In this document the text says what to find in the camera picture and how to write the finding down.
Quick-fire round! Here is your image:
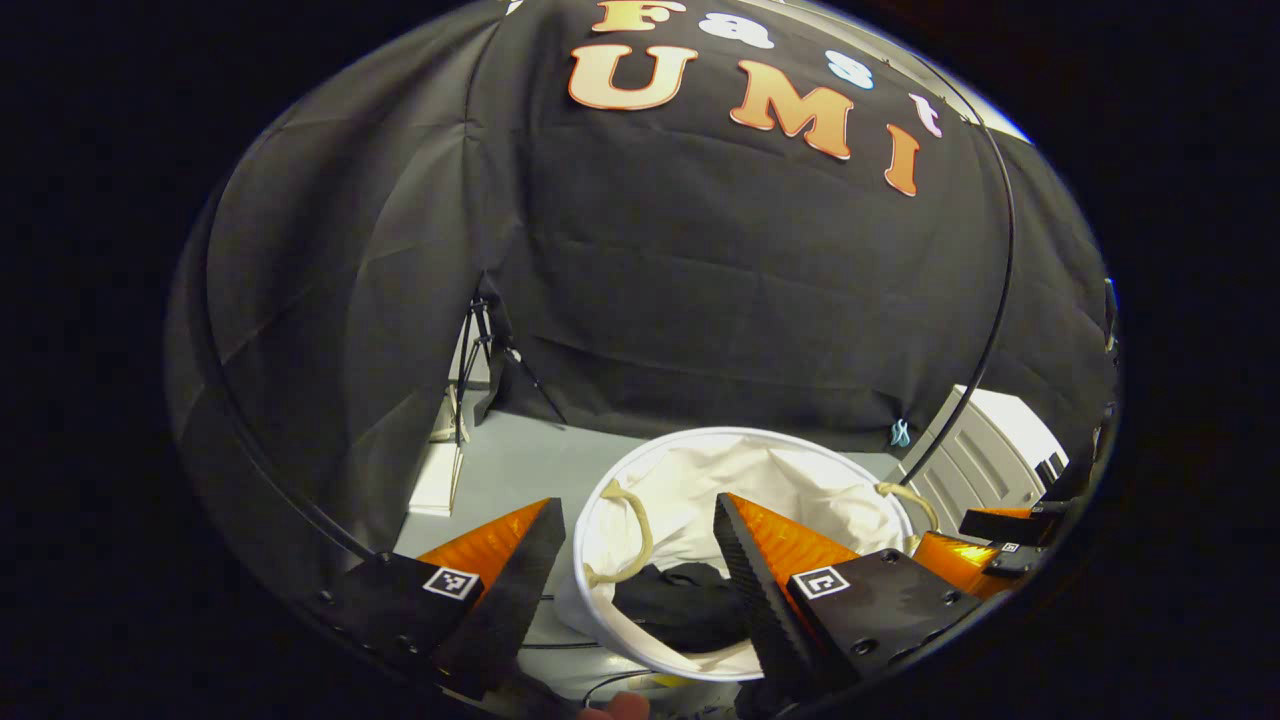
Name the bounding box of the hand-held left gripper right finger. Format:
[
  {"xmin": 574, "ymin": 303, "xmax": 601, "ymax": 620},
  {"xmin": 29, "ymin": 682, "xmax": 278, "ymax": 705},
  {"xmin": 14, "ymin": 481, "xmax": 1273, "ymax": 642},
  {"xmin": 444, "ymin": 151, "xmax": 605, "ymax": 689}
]
[{"xmin": 712, "ymin": 492, "xmax": 986, "ymax": 701}]

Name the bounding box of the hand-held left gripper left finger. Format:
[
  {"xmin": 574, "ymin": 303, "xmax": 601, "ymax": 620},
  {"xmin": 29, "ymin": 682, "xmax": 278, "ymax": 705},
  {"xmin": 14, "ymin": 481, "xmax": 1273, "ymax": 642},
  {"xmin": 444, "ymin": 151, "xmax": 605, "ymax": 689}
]
[{"xmin": 315, "ymin": 497, "xmax": 568, "ymax": 701}]

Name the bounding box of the black jacket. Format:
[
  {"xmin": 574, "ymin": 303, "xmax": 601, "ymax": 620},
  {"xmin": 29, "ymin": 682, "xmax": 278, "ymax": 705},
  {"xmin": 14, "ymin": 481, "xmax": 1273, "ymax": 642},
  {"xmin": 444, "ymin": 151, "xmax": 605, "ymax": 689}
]
[{"xmin": 612, "ymin": 562, "xmax": 751, "ymax": 656}]

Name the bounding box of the white laundry hamper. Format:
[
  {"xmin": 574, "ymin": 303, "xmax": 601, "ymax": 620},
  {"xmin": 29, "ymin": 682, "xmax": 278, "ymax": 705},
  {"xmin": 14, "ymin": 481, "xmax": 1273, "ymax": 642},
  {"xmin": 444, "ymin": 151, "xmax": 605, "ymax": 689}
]
[{"xmin": 553, "ymin": 427, "xmax": 941, "ymax": 683}]

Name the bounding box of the white cabinet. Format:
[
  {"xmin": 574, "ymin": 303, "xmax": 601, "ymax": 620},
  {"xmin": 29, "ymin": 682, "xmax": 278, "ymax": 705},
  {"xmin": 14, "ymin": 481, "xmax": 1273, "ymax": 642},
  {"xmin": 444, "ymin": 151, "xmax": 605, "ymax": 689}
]
[{"xmin": 885, "ymin": 385, "xmax": 1071, "ymax": 511}]

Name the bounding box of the white board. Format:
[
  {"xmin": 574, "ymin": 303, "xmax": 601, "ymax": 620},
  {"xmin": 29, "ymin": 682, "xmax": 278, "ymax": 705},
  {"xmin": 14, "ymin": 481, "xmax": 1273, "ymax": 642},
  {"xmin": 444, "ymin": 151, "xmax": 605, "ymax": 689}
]
[{"xmin": 408, "ymin": 385, "xmax": 468, "ymax": 517}]

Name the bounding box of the black tripod stand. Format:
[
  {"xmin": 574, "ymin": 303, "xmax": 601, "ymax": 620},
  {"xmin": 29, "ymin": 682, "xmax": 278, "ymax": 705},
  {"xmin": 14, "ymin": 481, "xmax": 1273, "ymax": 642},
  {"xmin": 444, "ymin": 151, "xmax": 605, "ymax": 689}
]
[{"xmin": 455, "ymin": 295, "xmax": 566, "ymax": 446}]

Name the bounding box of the black backdrop cloth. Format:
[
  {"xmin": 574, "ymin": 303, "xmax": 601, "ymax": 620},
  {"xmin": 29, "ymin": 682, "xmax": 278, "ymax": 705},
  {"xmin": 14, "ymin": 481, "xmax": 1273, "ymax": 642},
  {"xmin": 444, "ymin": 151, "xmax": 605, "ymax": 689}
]
[{"xmin": 165, "ymin": 0, "xmax": 1121, "ymax": 581}]

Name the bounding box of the black floor cable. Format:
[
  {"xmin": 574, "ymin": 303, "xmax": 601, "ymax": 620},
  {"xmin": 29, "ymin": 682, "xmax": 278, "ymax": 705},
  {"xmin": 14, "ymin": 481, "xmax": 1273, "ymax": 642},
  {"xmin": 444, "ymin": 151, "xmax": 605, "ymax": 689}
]
[{"xmin": 520, "ymin": 638, "xmax": 661, "ymax": 706}]

